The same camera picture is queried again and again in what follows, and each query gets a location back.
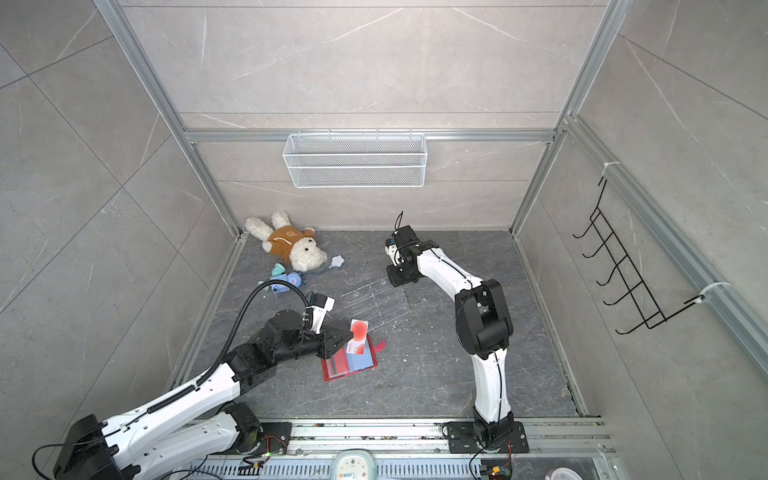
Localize left aluminium corner post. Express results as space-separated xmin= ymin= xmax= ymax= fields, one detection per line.
xmin=94 ymin=0 xmax=242 ymax=238

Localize red leather card holder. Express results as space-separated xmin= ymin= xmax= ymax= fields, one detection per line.
xmin=321 ymin=335 xmax=387 ymax=382

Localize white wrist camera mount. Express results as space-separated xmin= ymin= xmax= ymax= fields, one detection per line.
xmin=385 ymin=238 xmax=400 ymax=265
xmin=307 ymin=293 xmax=335 ymax=334

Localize vertical aluminium corner post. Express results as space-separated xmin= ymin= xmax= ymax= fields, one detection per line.
xmin=509 ymin=0 xmax=633 ymax=239

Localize blue toy camera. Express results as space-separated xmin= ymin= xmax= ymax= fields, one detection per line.
xmin=270 ymin=272 xmax=304 ymax=294

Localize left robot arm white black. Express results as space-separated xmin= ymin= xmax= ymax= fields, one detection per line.
xmin=52 ymin=310 xmax=353 ymax=479

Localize white card red circle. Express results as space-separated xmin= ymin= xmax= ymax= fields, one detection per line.
xmin=346 ymin=319 xmax=368 ymax=355

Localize clear acrylic tiered card stand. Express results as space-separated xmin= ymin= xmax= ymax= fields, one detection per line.
xmin=340 ymin=278 xmax=411 ymax=334

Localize white wire mesh basket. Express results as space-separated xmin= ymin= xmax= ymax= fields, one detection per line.
xmin=283 ymin=135 xmax=428 ymax=188

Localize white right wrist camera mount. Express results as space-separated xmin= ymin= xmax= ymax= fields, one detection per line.
xmin=385 ymin=238 xmax=400 ymax=265

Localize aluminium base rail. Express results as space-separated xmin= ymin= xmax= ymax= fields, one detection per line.
xmin=170 ymin=417 xmax=626 ymax=479

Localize white round device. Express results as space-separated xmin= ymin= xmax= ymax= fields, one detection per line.
xmin=329 ymin=449 xmax=378 ymax=480

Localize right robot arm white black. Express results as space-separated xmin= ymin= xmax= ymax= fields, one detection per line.
xmin=385 ymin=226 xmax=514 ymax=446

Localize horizontal aluminium wall rail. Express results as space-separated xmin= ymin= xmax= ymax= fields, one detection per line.
xmin=184 ymin=128 xmax=555 ymax=143

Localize teal toy piece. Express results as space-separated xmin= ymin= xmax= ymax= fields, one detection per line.
xmin=257 ymin=263 xmax=287 ymax=287

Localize black wire hook rack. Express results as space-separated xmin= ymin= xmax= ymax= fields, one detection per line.
xmin=572 ymin=177 xmax=705 ymax=336

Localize white teddy bear brown shirt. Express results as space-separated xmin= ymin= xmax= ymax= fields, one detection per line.
xmin=245 ymin=211 xmax=328 ymax=273

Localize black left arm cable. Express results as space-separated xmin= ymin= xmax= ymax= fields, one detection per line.
xmin=191 ymin=279 xmax=313 ymax=385

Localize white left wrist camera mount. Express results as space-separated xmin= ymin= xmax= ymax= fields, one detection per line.
xmin=307 ymin=293 xmax=335 ymax=334

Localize right wall aluminium rail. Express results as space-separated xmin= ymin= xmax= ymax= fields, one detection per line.
xmin=565 ymin=115 xmax=767 ymax=375

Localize white plastic card sleeves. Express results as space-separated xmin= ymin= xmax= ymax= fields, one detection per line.
xmin=345 ymin=342 xmax=375 ymax=374

